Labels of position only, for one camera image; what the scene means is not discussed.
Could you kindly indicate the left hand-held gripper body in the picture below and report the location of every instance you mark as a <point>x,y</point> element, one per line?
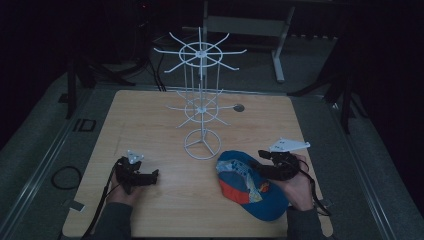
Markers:
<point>128,171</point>

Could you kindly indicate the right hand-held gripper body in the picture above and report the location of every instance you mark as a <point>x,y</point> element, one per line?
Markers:
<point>283,163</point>

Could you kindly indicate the blue and orange cap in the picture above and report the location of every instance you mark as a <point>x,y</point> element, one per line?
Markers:
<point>246,186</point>

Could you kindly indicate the person's left hand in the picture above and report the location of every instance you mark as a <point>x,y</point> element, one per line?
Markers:
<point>122,195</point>

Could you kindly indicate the person's right hand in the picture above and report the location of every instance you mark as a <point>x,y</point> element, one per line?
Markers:
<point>297,188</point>

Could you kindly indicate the black tripod stand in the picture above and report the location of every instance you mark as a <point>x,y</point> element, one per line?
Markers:
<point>86,70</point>
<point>340,83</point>

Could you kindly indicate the black floor bracket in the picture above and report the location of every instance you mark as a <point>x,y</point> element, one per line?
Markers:
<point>84,125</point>

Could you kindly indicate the white metal desk frame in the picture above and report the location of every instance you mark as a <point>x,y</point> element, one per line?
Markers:
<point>266,30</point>

